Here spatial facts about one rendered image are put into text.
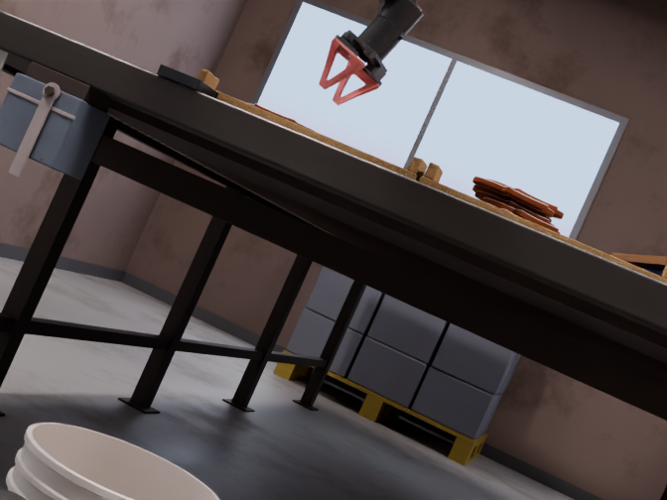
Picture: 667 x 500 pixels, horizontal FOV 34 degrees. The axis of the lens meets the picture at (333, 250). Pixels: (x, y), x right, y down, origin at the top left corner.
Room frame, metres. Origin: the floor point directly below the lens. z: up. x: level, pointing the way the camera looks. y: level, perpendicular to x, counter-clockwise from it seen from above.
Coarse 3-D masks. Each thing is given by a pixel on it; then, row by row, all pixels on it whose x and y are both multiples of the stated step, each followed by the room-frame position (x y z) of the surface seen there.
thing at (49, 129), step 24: (48, 72) 1.77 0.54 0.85; (24, 96) 1.76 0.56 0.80; (48, 96) 1.74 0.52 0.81; (72, 96) 1.74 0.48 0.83; (96, 96) 1.78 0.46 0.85; (0, 120) 1.77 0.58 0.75; (24, 120) 1.76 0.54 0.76; (48, 120) 1.74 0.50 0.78; (72, 120) 1.73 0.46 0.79; (96, 120) 1.79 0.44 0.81; (0, 144) 1.77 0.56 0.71; (24, 144) 1.74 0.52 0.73; (48, 144) 1.74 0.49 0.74; (72, 144) 1.76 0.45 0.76; (96, 144) 1.82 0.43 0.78; (72, 168) 1.79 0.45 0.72
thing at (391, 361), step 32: (320, 288) 6.60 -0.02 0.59; (320, 320) 6.58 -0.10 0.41; (352, 320) 6.53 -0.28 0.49; (384, 320) 6.49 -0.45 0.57; (416, 320) 6.44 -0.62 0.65; (288, 352) 6.59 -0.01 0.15; (320, 352) 6.56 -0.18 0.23; (352, 352) 6.51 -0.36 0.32; (384, 352) 6.46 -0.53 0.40; (416, 352) 6.42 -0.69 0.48; (448, 352) 6.37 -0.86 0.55; (480, 352) 6.33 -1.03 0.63; (512, 352) 6.29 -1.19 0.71; (352, 384) 6.48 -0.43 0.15; (384, 384) 6.44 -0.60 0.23; (416, 384) 6.40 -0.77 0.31; (448, 384) 6.36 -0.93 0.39; (480, 384) 6.31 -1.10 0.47; (384, 416) 6.74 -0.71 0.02; (416, 416) 6.37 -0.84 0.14; (448, 416) 6.34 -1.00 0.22; (480, 416) 6.29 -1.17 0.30; (480, 448) 7.03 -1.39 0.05
